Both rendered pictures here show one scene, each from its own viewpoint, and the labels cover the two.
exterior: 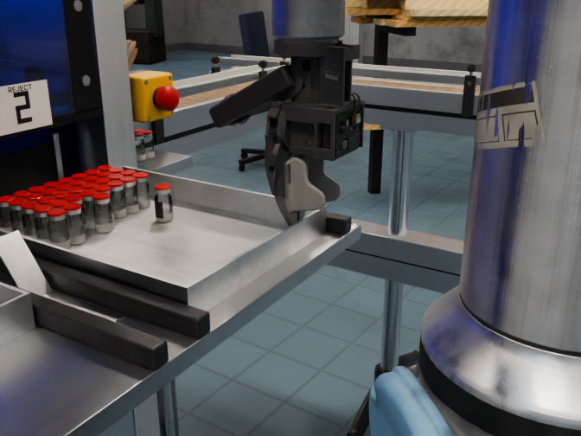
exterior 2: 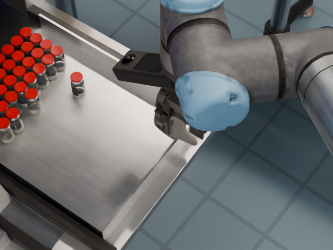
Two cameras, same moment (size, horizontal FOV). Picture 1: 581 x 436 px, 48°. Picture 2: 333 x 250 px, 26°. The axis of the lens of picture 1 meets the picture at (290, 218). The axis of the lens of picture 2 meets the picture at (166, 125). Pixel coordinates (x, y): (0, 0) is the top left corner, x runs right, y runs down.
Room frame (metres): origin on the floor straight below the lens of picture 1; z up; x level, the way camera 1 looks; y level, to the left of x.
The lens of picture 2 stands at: (0.12, -0.03, 1.88)
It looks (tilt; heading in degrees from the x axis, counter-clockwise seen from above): 58 degrees down; 4
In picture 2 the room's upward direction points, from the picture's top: straight up
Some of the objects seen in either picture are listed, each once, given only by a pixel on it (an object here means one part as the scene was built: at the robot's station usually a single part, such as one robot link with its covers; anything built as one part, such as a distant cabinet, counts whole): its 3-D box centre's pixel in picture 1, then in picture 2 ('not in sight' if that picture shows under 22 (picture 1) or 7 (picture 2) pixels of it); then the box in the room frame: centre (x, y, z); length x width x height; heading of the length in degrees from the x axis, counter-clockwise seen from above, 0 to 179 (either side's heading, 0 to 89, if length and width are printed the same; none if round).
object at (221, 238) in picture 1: (149, 226); (69, 118); (0.72, 0.17, 0.90); 0.34 x 0.26 x 0.04; 58
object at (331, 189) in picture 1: (316, 189); not in sight; (0.70, -0.03, 0.95); 0.06 x 0.03 x 0.09; 59
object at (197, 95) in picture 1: (190, 105); not in sight; (1.38, 0.21, 0.92); 0.69 x 0.15 x 0.16; 149
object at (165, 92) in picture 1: (164, 98); not in sight; (1.03, 0.20, 1.00); 0.04 x 0.04 x 0.04; 59
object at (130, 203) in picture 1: (97, 207); (27, 90); (0.77, 0.24, 0.91); 0.18 x 0.02 x 0.05; 148
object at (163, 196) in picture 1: (163, 204); (78, 85); (0.78, 0.16, 0.90); 0.02 x 0.02 x 0.04
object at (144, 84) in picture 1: (143, 95); not in sight; (1.06, 0.24, 1.00); 0.08 x 0.07 x 0.07; 59
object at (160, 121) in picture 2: (282, 155); (167, 112); (0.68, 0.01, 1.00); 0.05 x 0.02 x 0.09; 149
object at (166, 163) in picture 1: (137, 164); not in sight; (1.09, 0.27, 0.87); 0.14 x 0.13 x 0.02; 59
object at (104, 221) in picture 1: (103, 213); (33, 101); (0.75, 0.23, 0.91); 0.02 x 0.02 x 0.05
